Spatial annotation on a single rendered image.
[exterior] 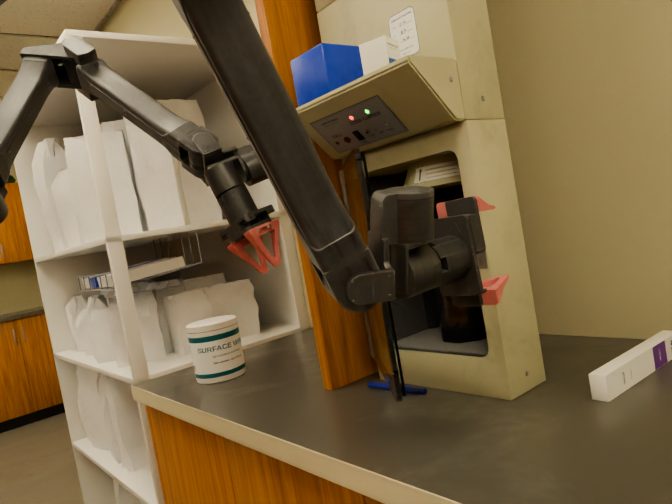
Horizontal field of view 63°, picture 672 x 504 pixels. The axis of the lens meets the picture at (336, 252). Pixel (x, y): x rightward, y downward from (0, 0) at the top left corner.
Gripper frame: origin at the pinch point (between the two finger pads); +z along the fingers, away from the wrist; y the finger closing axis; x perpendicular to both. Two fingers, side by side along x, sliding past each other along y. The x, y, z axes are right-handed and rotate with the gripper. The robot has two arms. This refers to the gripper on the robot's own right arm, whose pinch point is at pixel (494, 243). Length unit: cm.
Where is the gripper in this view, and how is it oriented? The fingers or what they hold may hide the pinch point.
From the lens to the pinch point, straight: 79.0
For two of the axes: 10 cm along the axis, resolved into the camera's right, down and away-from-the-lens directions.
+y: -2.1, -9.8, -0.6
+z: 7.6, -2.0, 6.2
